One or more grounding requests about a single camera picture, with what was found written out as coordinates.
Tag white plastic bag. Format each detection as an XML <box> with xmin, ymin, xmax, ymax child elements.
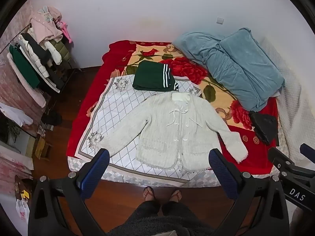
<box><xmin>16</xmin><ymin>199</ymin><xmax>30</xmax><ymax>224</ymax></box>

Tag pink clothes hanger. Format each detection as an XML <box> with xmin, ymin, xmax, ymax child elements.
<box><xmin>59</xmin><ymin>21</ymin><xmax>73</xmax><ymax>44</ymax></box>

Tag metal clothes rack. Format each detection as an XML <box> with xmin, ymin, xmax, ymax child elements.
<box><xmin>0</xmin><ymin>22</ymin><xmax>82</xmax><ymax>138</ymax></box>

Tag person's dark fleece clothing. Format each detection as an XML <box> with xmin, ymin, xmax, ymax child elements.
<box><xmin>107</xmin><ymin>199</ymin><xmax>222</xmax><ymax>236</ymax></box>

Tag white knit cardigan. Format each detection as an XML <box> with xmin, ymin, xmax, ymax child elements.
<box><xmin>100</xmin><ymin>92</ymin><xmax>248</xmax><ymax>175</ymax></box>

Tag white quilted bedspread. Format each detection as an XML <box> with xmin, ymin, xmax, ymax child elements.
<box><xmin>258</xmin><ymin>37</ymin><xmax>315</xmax><ymax>164</ymax></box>

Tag folded green striped garment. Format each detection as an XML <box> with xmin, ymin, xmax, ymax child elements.
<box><xmin>132</xmin><ymin>61</ymin><xmax>180</xmax><ymax>92</ymax></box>

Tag pink draped cloth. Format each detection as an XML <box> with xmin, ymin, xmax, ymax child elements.
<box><xmin>0</xmin><ymin>156</ymin><xmax>34</xmax><ymax>190</ymax></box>

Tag person's right foot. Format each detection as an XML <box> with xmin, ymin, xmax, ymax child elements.
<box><xmin>170</xmin><ymin>189</ymin><xmax>183</xmax><ymax>202</ymax></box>

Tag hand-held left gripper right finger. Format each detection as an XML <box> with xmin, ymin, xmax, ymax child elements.
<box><xmin>208</xmin><ymin>148</ymin><xmax>289</xmax><ymax>236</ymax></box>

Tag white crumpled cloth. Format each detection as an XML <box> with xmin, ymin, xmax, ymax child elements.
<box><xmin>0</xmin><ymin>103</ymin><xmax>33</xmax><ymax>126</ymax></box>

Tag person's foot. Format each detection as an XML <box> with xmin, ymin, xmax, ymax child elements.
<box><xmin>142</xmin><ymin>186</ymin><xmax>156</xmax><ymax>202</ymax></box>
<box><xmin>170</xmin><ymin>189</ymin><xmax>183</xmax><ymax>202</ymax></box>

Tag hanging green garment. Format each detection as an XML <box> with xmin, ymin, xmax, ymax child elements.
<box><xmin>9</xmin><ymin>45</ymin><xmax>40</xmax><ymax>89</ymax></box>

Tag pink fleece jacket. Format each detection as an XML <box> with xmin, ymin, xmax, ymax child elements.
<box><xmin>30</xmin><ymin>6</ymin><xmax>64</xmax><ymax>42</ymax></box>

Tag black shoes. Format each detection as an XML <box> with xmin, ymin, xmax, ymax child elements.
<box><xmin>41</xmin><ymin>110</ymin><xmax>63</xmax><ymax>126</ymax></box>

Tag white checkered cloth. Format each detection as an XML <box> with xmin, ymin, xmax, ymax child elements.
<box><xmin>68</xmin><ymin>75</ymin><xmax>222</xmax><ymax>187</ymax></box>

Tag black cloth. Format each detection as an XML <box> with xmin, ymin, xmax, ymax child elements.
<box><xmin>249</xmin><ymin>111</ymin><xmax>278</xmax><ymax>146</ymax></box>

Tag white puffer jacket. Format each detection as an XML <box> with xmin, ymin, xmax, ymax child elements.
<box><xmin>18</xmin><ymin>33</ymin><xmax>62</xmax><ymax>79</ymax></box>

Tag wooden stool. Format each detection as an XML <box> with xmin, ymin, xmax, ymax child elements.
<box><xmin>34</xmin><ymin>140</ymin><xmax>54</xmax><ymax>159</ymax></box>

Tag blue blanket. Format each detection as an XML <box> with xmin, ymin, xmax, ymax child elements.
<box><xmin>171</xmin><ymin>28</ymin><xmax>286</xmax><ymax>112</ymax></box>

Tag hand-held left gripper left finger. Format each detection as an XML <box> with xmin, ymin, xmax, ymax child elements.
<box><xmin>28</xmin><ymin>148</ymin><xmax>111</xmax><ymax>236</ymax></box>

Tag long pink fleece coat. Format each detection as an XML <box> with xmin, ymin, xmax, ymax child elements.
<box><xmin>7</xmin><ymin>53</ymin><xmax>47</xmax><ymax>108</ymax></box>

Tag red floral blanket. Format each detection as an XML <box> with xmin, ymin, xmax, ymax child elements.
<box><xmin>66</xmin><ymin>41</ymin><xmax>280</xmax><ymax>175</ymax></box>

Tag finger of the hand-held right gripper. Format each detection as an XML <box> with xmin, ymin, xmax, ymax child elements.
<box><xmin>268</xmin><ymin>147</ymin><xmax>315</xmax><ymax>185</ymax></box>
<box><xmin>300</xmin><ymin>143</ymin><xmax>315</xmax><ymax>164</ymax></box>

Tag olive puffer jacket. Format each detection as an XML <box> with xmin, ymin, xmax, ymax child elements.
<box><xmin>50</xmin><ymin>39</ymin><xmax>71</xmax><ymax>64</ymax></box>

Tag person's left foot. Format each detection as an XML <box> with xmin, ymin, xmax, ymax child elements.
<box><xmin>142</xmin><ymin>186</ymin><xmax>156</xmax><ymax>202</ymax></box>

